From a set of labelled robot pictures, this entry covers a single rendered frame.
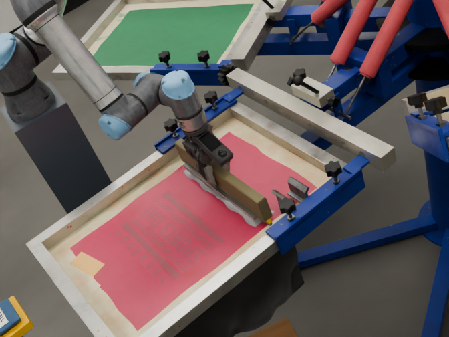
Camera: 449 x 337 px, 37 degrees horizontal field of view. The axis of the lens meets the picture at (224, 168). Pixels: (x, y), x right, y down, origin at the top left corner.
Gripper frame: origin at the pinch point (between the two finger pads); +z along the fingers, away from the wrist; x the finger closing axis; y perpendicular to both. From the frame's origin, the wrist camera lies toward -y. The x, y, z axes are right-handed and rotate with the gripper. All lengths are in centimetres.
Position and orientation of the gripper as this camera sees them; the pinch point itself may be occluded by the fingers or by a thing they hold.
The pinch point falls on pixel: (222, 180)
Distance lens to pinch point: 186.2
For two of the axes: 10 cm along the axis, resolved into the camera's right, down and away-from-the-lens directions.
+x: -7.6, 5.7, -2.9
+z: 3.0, 7.2, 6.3
